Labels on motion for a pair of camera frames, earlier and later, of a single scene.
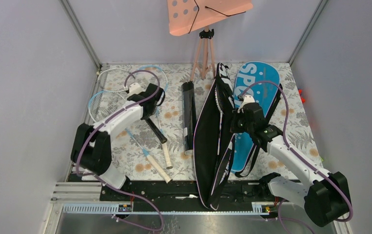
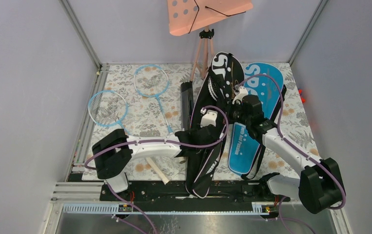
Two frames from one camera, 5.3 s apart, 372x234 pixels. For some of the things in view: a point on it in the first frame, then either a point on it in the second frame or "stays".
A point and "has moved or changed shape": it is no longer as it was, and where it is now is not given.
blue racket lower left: (103, 104) stays
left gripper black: (145, 117) -> (210, 146)
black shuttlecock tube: (189, 117) stays
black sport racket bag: (213, 139) has moved or changed shape
